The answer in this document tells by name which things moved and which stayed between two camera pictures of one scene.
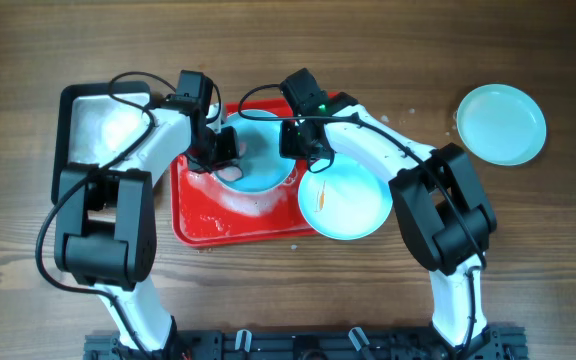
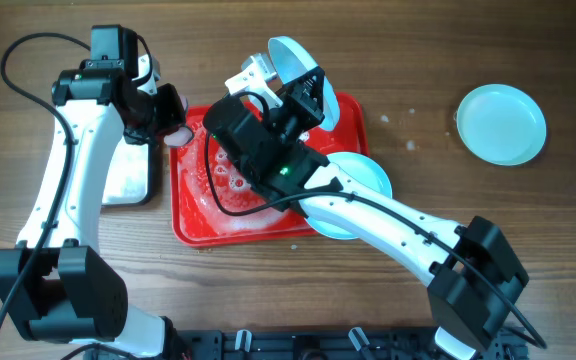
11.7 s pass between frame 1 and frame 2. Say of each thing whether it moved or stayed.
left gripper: moved
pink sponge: moved
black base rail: stayed
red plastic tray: stayed
